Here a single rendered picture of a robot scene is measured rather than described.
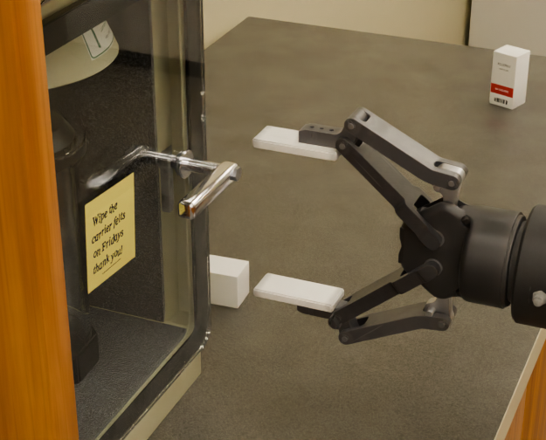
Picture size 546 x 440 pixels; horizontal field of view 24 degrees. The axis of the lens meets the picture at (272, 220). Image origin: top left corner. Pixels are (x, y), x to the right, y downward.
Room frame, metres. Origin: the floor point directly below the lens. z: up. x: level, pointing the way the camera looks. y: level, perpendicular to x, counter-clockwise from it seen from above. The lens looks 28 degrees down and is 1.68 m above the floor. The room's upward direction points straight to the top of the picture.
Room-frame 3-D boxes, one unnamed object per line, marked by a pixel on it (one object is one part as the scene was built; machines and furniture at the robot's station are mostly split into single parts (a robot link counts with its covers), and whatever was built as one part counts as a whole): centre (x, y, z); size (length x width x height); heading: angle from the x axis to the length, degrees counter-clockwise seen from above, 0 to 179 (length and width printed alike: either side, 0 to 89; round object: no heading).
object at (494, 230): (0.86, -0.14, 1.20); 0.09 x 0.07 x 0.08; 67
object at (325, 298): (0.91, -0.02, 1.13); 0.07 x 0.03 x 0.01; 67
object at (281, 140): (0.91, -0.02, 1.27); 0.07 x 0.03 x 0.01; 67
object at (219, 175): (0.97, 0.07, 1.20); 0.10 x 0.05 x 0.03; 157
